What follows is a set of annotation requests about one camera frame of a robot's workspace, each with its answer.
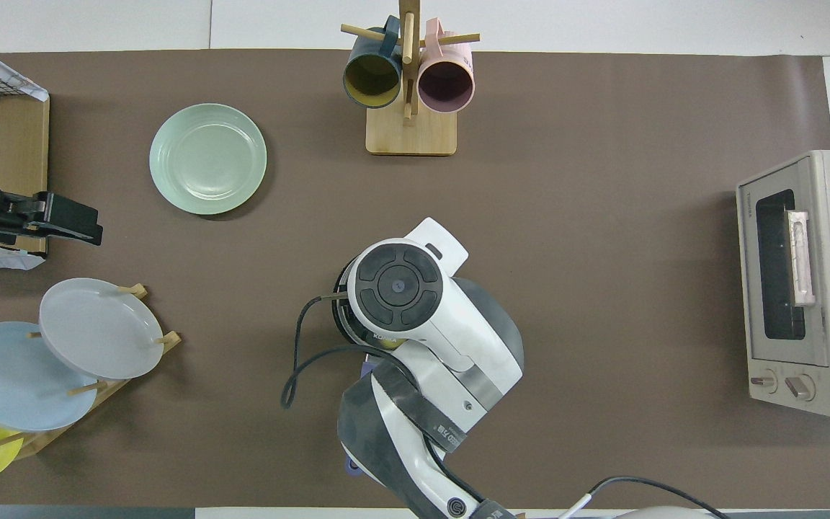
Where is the grey plate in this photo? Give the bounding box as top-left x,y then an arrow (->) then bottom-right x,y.
39,278 -> 165,381

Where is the pale green plate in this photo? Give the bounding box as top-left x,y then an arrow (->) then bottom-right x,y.
149,103 -> 268,216

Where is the wooden plate rack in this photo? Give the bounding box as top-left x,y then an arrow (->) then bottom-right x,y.
0,283 -> 182,462

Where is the light blue plate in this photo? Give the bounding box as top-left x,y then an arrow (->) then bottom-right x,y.
0,321 -> 99,433

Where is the white printed cloth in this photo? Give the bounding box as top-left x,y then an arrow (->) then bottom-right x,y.
0,35 -> 50,102

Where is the dark teal mug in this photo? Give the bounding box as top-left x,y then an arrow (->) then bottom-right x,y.
343,16 -> 403,110

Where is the wooden mug rack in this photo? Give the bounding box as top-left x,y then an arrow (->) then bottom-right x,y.
341,0 -> 481,156

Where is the dark blue saucepan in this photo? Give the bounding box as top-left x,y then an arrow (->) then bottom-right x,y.
331,258 -> 387,478

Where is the pink ribbed mug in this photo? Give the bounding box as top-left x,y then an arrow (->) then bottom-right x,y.
417,18 -> 475,114

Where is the brown table mat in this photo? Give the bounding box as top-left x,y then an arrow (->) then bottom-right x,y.
0,49 -> 830,509

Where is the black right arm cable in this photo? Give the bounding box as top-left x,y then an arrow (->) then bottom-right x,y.
282,292 -> 733,519

